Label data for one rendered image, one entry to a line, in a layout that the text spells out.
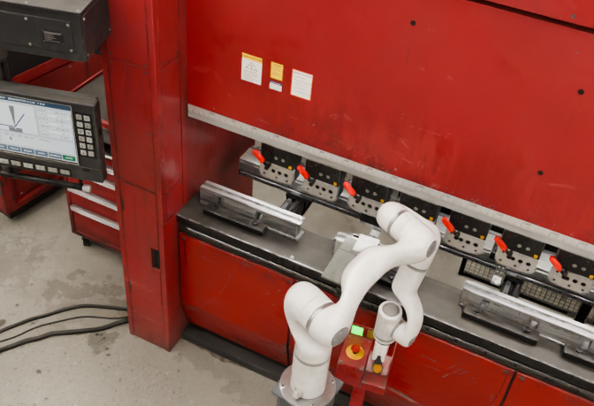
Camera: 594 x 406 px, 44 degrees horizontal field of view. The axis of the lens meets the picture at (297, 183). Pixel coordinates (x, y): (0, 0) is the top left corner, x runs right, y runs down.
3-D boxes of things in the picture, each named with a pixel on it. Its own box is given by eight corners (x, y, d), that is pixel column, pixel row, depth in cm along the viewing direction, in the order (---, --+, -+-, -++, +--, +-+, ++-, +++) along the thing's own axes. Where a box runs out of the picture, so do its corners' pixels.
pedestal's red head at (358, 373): (334, 380, 290) (338, 352, 279) (344, 349, 302) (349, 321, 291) (383, 395, 286) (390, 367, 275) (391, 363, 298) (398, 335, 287)
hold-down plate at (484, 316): (460, 316, 293) (462, 311, 291) (464, 307, 297) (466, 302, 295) (535, 346, 284) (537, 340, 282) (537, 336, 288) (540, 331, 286)
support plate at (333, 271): (320, 277, 287) (321, 275, 287) (346, 237, 306) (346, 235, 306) (362, 294, 282) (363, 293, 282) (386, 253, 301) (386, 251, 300)
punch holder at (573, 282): (545, 280, 270) (559, 248, 259) (550, 266, 276) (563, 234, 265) (587, 296, 265) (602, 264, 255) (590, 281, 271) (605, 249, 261)
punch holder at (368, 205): (346, 207, 293) (352, 175, 283) (354, 195, 299) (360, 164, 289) (382, 220, 289) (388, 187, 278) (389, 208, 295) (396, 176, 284)
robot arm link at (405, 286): (450, 278, 246) (415, 345, 260) (413, 251, 254) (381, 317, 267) (437, 285, 240) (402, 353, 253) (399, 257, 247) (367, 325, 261)
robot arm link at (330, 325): (298, 325, 230) (331, 359, 221) (287, 310, 221) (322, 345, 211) (409, 219, 240) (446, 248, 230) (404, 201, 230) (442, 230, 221)
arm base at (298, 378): (315, 420, 236) (320, 386, 225) (268, 390, 244) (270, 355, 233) (346, 381, 249) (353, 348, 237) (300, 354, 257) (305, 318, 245)
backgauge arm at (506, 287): (487, 324, 309) (495, 302, 300) (520, 234, 355) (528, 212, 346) (506, 331, 306) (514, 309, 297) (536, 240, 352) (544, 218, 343)
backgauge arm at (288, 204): (267, 236, 339) (269, 214, 331) (323, 164, 386) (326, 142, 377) (283, 242, 337) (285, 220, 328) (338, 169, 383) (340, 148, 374)
